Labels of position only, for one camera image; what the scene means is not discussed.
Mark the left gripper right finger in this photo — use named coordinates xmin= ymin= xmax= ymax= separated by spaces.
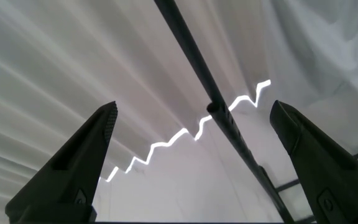
xmin=269 ymin=100 xmax=358 ymax=222

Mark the black clothes rack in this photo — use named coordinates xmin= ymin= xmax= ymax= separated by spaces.
xmin=153 ymin=0 xmax=358 ymax=222

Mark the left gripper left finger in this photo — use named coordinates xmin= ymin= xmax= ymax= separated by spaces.
xmin=4 ymin=101 xmax=119 ymax=222

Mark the white curtain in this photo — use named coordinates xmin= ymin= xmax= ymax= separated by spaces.
xmin=0 ymin=0 xmax=273 ymax=222

